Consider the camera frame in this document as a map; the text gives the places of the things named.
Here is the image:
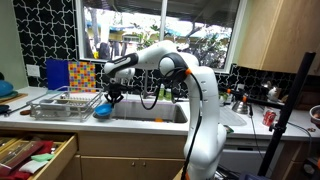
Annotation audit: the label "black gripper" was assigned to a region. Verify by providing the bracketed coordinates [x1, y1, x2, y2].
[105, 83, 129, 107]

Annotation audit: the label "blue plastic bowl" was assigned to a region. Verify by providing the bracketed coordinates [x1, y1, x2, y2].
[94, 102, 114, 118]

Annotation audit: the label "white cloth piece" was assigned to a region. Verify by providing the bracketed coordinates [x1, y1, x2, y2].
[18, 159, 49, 175]

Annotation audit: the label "open wooden drawer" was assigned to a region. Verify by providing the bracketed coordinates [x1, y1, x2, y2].
[0, 131, 78, 180]

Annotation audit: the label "red cloth drawer liner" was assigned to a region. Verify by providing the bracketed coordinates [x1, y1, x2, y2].
[0, 139, 55, 180]

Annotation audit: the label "green sponge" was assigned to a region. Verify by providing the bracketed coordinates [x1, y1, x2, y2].
[30, 152, 55, 163]

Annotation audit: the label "white bowl with dark contents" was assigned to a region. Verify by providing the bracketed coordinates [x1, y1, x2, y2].
[309, 104, 320, 129]

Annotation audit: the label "curved steel faucet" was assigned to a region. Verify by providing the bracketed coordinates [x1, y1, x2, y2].
[143, 69, 150, 100]

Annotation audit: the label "colourful checkered cutting board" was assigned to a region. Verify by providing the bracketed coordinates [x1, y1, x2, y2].
[67, 61, 97, 94]

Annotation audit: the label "tall green soap bottle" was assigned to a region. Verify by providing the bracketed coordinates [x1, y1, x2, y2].
[157, 83, 167, 101]

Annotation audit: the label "stainless steel sink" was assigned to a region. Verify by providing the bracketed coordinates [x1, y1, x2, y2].
[92, 99, 189, 124]

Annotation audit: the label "short green soap bottle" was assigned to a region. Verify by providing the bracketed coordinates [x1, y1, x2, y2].
[165, 88, 174, 102]

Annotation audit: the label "blue cutting board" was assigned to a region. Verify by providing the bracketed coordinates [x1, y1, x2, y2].
[45, 58, 70, 91]

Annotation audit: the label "white framed window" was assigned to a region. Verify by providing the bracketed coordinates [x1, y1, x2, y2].
[74, 0, 248, 74]

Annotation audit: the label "wooden board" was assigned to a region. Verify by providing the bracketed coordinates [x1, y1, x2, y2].
[0, 93, 29, 105]

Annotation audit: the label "dark cutlery tray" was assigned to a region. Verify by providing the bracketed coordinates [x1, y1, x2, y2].
[0, 140, 45, 172]

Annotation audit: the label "teal kettle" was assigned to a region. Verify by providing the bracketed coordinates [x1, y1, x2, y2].
[0, 79, 15, 98]

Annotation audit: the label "black pan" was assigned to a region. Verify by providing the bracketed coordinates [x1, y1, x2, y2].
[0, 103, 31, 116]

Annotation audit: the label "white cup with green plant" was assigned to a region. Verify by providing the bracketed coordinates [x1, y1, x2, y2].
[218, 91, 232, 105]

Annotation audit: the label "silver metal kettle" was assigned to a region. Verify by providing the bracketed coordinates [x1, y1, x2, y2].
[232, 99, 251, 115]

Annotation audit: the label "white dishwasher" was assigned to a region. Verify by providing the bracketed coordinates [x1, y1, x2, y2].
[218, 138, 278, 175]

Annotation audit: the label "black boom rod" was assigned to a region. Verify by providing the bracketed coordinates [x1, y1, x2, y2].
[218, 85, 284, 110]

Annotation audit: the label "red soda can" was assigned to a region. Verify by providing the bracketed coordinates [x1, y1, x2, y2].
[262, 108, 278, 127]

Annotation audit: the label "small animal figurine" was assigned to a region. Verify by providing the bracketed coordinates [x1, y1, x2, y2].
[261, 80, 283, 103]

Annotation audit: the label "black stand pole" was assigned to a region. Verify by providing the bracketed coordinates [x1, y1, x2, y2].
[257, 51, 317, 178]

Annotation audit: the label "metal wire dish rack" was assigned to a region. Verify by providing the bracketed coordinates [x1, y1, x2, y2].
[27, 85, 104, 123]

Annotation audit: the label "white wall outlet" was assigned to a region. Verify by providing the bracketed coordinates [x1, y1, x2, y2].
[26, 64, 41, 78]

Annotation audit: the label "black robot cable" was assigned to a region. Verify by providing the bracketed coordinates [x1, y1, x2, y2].
[139, 66, 204, 180]

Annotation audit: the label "wooden wall cabinet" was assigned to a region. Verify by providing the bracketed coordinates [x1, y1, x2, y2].
[237, 0, 320, 76]

